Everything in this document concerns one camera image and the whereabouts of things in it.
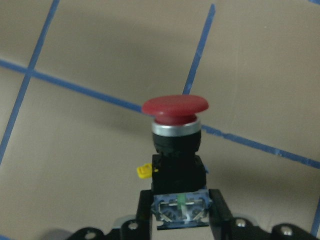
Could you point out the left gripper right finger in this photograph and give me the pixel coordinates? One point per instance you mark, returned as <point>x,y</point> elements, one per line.
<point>223,224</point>

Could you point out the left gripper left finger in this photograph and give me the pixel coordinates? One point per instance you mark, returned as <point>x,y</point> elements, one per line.
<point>139,227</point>

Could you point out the red emergency stop button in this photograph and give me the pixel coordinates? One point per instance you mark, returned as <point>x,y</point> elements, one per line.
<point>179,185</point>

